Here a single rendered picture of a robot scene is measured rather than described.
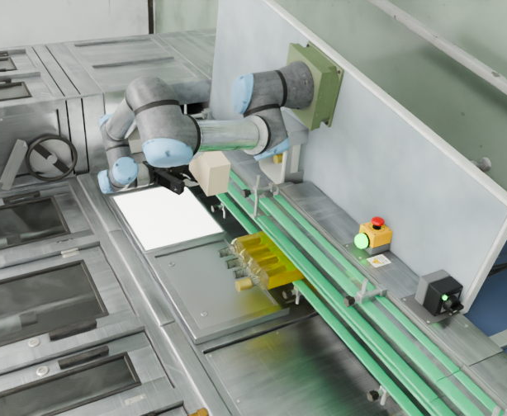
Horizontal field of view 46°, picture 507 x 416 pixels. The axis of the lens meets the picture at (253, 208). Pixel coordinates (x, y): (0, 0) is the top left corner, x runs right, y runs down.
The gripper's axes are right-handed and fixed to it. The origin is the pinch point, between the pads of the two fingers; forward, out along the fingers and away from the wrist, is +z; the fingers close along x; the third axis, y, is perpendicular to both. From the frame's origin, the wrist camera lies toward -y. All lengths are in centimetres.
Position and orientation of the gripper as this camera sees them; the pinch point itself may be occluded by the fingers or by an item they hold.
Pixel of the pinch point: (204, 167)
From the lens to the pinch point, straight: 207.1
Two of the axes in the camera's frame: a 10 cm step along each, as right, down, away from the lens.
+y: -4.5, -6.2, 6.5
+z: 8.8, -2.1, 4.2
